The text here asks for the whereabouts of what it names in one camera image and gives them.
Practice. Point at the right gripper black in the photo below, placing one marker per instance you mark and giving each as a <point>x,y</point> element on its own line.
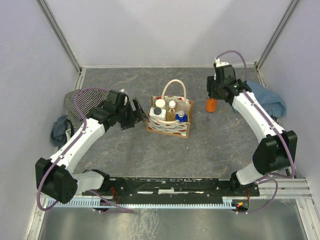
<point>213,89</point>

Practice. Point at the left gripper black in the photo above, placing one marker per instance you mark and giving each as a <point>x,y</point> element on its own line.
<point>133,116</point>

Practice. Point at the orange pump bottle blue top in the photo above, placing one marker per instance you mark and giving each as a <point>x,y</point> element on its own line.
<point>211,105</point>

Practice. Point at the clear amber liquid bottle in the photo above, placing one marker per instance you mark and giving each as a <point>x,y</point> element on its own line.
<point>171,111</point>

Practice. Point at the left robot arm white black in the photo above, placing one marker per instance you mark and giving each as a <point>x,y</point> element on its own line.
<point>55,176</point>

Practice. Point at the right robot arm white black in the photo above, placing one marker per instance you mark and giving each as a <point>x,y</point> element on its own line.
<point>277,147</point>

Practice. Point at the white bottle dark grey cap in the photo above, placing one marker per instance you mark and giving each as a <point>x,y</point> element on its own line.
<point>157,113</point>

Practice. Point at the pale green bottle cream cap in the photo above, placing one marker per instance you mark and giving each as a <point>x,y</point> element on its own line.
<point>160,103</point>

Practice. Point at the blue pump bottle front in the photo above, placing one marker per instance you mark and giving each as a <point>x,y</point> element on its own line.
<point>181,116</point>

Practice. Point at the blue cloth right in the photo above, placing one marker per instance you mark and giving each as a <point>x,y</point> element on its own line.
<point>270,102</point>

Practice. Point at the striped black white cloth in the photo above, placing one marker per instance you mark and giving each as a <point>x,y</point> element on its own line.
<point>86,100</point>

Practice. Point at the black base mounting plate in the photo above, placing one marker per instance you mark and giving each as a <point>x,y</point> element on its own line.
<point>165,191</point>

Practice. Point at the dark blue cloth left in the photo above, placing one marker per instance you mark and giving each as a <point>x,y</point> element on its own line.
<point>58,136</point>

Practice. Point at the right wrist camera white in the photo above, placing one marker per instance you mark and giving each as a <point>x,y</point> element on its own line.
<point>218,63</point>

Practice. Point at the right aluminium corner post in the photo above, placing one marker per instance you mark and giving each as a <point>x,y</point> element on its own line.
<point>288,13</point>

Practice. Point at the aluminium corner post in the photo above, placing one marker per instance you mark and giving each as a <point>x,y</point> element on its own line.
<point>48,14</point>
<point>288,13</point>

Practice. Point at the aluminium frame rail front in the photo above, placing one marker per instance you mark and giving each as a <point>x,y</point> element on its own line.
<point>282,188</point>

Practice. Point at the left aluminium corner post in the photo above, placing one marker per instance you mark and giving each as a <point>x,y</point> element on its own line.
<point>48,14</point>

